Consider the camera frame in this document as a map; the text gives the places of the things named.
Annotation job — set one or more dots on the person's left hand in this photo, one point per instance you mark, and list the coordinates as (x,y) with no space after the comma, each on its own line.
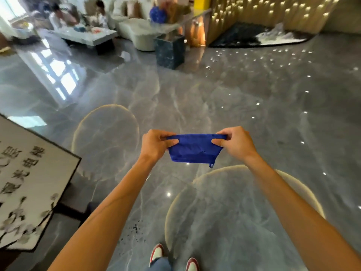
(152,145)

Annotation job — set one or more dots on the dark marble pedestal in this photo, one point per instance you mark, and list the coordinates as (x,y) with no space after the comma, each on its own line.
(169,52)

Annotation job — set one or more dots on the person's left forearm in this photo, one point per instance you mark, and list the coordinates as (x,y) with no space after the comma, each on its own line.
(112,211)

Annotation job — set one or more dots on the red and white shoe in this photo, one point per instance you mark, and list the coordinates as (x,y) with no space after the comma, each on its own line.
(156,252)
(192,264)

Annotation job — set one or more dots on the person's left thumb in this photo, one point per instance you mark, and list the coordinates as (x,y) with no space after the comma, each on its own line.
(171,142)

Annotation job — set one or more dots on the person's right hand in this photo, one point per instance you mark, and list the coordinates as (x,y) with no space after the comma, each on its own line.
(239,145)

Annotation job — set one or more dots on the person's right thumb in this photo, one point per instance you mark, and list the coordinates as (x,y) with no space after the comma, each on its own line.
(218,142)

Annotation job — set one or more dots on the yellow box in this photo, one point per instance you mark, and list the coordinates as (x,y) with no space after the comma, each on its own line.
(202,3)

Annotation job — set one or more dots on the red and white right shoe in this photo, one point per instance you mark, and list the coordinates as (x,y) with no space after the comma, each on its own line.
(192,264)

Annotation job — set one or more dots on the blue flower bouquet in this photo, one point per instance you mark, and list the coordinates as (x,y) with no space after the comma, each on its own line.
(158,14)

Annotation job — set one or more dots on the blue jeans leg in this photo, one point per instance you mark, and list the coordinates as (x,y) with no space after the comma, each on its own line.
(160,264)

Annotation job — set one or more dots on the white low coffee table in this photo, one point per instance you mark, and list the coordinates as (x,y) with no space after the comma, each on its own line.
(84,35)

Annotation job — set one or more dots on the black and white rug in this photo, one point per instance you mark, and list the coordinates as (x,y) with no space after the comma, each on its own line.
(253,36)

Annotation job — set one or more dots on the white calligraphy sign board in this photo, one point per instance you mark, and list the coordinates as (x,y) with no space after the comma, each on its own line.
(31,180)

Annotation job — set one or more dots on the blue cloth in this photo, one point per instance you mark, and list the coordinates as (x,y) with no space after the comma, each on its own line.
(194,149)

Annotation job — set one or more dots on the person's right forearm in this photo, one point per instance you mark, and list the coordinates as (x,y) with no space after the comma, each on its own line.
(293,211)

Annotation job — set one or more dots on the cream sofa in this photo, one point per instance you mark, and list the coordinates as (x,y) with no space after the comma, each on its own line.
(135,30)

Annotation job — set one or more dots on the red and white left shoe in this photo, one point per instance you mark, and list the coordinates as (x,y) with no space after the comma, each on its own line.
(156,252)

